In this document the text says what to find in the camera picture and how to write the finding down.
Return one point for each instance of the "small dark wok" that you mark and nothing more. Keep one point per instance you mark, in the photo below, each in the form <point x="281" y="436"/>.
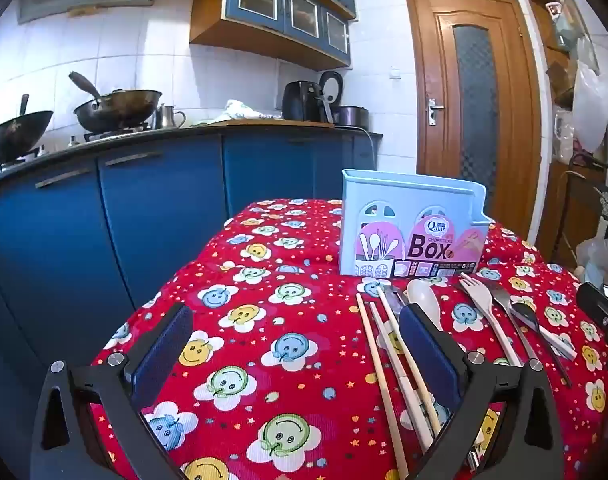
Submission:
<point x="14" y="135"/>

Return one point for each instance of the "white hanging plastic bag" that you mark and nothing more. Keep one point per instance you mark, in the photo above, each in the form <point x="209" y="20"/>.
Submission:
<point x="591" y="110"/>

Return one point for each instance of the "beige fork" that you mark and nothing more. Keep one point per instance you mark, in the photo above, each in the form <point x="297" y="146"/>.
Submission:
<point x="483" y="305"/>

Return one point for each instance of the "large wok with ladle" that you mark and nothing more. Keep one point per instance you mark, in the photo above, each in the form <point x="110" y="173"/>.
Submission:
<point x="119" y="107"/>

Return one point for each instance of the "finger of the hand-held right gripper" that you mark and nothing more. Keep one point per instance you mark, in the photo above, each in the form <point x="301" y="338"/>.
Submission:
<point x="601" y="310"/>

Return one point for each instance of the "metal kettle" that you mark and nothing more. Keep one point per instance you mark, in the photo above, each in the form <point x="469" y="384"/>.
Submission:
<point x="166" y="117"/>

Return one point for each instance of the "wall switch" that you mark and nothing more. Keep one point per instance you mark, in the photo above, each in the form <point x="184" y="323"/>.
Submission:
<point x="395" y="73"/>

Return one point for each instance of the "wooden shelf unit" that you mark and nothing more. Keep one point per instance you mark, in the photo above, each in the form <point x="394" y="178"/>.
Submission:
<point x="548" y="20"/>

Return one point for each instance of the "light blue utensil box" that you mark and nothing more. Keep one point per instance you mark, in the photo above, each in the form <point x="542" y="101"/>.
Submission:
<point x="408" y="210"/>

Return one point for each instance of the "wooden door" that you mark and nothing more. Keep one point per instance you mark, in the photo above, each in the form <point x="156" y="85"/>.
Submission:
<point x="433" y="60"/>

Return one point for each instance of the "blue base cabinets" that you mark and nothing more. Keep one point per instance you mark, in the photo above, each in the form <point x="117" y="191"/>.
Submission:
<point x="159" y="220"/>

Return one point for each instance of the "black spoon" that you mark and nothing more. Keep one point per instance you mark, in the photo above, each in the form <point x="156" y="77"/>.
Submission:
<point x="524" y="316"/>

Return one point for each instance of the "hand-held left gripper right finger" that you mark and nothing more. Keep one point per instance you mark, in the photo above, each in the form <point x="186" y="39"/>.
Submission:
<point x="428" y="360"/>

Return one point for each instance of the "glass-door wall cabinet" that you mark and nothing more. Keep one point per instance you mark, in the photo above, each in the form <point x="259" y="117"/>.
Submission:
<point x="274" y="10"/>

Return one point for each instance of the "gas stove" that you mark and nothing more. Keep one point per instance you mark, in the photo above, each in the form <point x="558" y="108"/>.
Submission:
<point x="109" y="134"/>

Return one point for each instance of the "white spoon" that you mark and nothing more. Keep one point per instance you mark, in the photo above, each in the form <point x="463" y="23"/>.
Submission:
<point x="426" y="300"/>

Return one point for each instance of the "thin wooden chopstick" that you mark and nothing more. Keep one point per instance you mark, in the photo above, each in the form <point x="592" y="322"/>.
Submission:
<point x="381" y="385"/>

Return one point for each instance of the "black air fryer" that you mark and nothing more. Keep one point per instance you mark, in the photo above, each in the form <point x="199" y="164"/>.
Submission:
<point x="301" y="102"/>

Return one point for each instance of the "white crumpled bag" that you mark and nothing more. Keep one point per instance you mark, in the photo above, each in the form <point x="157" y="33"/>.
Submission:
<point x="244" y="110"/>

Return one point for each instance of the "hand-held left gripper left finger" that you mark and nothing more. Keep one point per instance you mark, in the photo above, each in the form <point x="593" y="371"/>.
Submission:
<point x="161" y="355"/>

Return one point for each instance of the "cream chopstick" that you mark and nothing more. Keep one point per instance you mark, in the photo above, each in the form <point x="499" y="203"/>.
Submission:
<point x="386" y="305"/>
<point x="398" y="375"/>

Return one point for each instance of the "rice cooker with open lid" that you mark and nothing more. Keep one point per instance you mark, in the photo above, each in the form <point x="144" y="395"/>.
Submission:
<point x="351" y="116"/>

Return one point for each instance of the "red flower-print tablecloth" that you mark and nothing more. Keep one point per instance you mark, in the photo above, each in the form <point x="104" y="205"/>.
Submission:
<point x="294" y="340"/>

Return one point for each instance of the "clear plastic bag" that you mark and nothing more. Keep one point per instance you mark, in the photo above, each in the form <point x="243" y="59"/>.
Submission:
<point x="596" y="260"/>

